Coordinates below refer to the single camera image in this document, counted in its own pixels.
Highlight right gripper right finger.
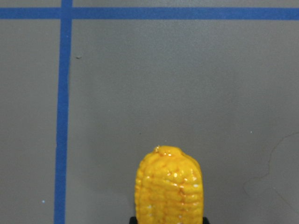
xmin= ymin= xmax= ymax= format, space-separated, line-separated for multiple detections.
xmin=203 ymin=217 xmax=209 ymax=224

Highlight yellow corn cob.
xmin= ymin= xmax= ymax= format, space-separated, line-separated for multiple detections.
xmin=135 ymin=146 xmax=204 ymax=224

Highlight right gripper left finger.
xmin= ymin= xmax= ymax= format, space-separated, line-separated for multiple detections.
xmin=129 ymin=216 xmax=138 ymax=224

